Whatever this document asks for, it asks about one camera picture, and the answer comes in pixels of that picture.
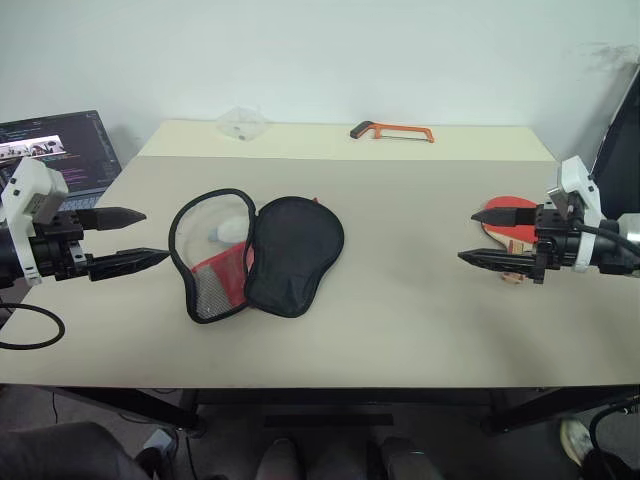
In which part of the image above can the orange hacksaw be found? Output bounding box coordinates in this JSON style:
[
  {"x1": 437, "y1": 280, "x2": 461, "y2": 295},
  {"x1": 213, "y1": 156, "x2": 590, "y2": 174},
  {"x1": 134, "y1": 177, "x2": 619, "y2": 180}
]
[{"x1": 349, "y1": 120, "x2": 436, "y2": 145}]

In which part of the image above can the black panel with silver edge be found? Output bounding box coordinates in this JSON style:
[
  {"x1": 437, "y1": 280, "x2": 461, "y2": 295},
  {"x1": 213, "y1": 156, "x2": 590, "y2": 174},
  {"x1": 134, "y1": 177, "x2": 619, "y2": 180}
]
[{"x1": 589, "y1": 64, "x2": 640, "y2": 221}]

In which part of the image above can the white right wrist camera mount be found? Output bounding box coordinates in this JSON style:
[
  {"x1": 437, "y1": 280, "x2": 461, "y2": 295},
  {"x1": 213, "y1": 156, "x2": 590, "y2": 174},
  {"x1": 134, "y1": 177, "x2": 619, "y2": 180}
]
[{"x1": 544, "y1": 154, "x2": 601, "y2": 274}]

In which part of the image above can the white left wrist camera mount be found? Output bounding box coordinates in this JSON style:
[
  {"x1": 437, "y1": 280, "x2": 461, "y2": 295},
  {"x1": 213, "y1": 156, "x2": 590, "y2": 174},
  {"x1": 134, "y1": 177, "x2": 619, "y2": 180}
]
[{"x1": 0, "y1": 157, "x2": 69, "y2": 287}]

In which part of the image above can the white egg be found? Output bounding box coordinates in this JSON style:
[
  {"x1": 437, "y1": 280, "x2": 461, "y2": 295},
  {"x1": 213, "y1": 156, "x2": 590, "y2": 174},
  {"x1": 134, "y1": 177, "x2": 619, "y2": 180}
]
[{"x1": 207, "y1": 217, "x2": 249, "y2": 246}]

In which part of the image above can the dark rounded shape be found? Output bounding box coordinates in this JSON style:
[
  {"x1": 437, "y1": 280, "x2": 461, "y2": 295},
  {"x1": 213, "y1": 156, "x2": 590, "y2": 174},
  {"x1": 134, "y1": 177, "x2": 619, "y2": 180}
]
[
  {"x1": 255, "y1": 438, "x2": 301, "y2": 480},
  {"x1": 379, "y1": 437, "x2": 441, "y2": 480}
]

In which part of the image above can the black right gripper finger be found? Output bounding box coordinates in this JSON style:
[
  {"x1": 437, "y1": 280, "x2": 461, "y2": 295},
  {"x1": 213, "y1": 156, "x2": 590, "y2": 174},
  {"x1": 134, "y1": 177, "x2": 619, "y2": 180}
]
[
  {"x1": 457, "y1": 247, "x2": 544, "y2": 274},
  {"x1": 470, "y1": 204, "x2": 539, "y2": 229}
]

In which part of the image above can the black metal table frame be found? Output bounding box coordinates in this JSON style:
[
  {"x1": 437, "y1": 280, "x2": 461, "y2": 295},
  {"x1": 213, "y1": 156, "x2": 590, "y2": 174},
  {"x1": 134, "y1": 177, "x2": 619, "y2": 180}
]
[{"x1": 49, "y1": 384, "x2": 640, "y2": 436}]

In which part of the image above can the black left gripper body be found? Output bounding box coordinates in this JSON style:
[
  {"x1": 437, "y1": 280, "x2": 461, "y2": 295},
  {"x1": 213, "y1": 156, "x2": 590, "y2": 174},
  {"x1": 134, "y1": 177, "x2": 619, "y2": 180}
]
[{"x1": 28, "y1": 208, "x2": 96, "y2": 283}]

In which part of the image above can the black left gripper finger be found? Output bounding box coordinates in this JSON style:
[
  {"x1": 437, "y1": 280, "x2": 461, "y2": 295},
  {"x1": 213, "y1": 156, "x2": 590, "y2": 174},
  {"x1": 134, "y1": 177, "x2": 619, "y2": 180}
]
[
  {"x1": 88, "y1": 247, "x2": 171, "y2": 283},
  {"x1": 77, "y1": 206, "x2": 148, "y2": 232}
]

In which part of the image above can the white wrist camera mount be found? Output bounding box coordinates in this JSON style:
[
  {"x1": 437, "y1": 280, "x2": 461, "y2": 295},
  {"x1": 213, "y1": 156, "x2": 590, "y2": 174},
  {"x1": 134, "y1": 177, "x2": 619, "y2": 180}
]
[
  {"x1": 0, "y1": 157, "x2": 69, "y2": 287},
  {"x1": 544, "y1": 154, "x2": 601, "y2": 274}
]

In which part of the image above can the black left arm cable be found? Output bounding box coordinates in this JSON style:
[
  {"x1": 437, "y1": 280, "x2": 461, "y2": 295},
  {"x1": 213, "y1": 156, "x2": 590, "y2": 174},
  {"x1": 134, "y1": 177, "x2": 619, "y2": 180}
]
[{"x1": 0, "y1": 299, "x2": 67, "y2": 351}]

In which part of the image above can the grey power adapter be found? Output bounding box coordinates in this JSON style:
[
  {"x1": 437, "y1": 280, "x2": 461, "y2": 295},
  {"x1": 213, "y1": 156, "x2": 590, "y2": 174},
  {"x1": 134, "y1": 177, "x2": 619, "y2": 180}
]
[{"x1": 143, "y1": 428, "x2": 176, "y2": 454}]

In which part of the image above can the white shoe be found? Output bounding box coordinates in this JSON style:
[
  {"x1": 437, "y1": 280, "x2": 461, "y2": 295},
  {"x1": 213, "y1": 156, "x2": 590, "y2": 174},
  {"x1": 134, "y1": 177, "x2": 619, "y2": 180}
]
[{"x1": 559, "y1": 418, "x2": 594, "y2": 467}]

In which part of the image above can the red table tennis paddle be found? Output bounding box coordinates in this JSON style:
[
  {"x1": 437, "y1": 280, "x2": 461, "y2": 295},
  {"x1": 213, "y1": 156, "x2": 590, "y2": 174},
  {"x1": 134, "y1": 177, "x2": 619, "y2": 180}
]
[{"x1": 480, "y1": 195, "x2": 549, "y2": 288}]

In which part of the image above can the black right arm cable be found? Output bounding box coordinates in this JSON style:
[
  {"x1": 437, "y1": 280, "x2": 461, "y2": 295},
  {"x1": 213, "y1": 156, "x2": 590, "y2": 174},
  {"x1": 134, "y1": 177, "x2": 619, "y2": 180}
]
[{"x1": 574, "y1": 221, "x2": 640, "y2": 247}]

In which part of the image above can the clear plastic bag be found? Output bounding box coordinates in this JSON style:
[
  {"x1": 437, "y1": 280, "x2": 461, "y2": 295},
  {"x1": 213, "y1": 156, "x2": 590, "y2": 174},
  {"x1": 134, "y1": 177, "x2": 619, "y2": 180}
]
[{"x1": 215, "y1": 104, "x2": 272, "y2": 143}]

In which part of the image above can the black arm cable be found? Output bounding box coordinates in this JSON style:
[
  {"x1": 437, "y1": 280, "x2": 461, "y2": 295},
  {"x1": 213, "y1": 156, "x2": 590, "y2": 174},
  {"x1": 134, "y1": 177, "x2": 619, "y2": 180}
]
[
  {"x1": 574, "y1": 221, "x2": 640, "y2": 247},
  {"x1": 0, "y1": 299, "x2": 67, "y2": 351}
]

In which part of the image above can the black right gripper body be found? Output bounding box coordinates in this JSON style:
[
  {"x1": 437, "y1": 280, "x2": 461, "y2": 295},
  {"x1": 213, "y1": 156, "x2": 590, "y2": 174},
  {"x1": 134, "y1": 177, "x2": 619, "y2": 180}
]
[{"x1": 529, "y1": 202, "x2": 589, "y2": 285}]

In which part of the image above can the red black paddle case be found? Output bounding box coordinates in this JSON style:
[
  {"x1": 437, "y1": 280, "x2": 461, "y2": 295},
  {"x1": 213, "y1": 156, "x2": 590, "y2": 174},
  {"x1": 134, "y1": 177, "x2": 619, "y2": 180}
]
[{"x1": 168, "y1": 187, "x2": 346, "y2": 325}]

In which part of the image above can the grey laptop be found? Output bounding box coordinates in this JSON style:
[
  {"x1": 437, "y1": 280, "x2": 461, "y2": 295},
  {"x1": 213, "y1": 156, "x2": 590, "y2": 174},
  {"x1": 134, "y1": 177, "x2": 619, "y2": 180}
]
[{"x1": 0, "y1": 109, "x2": 123, "y2": 214}]

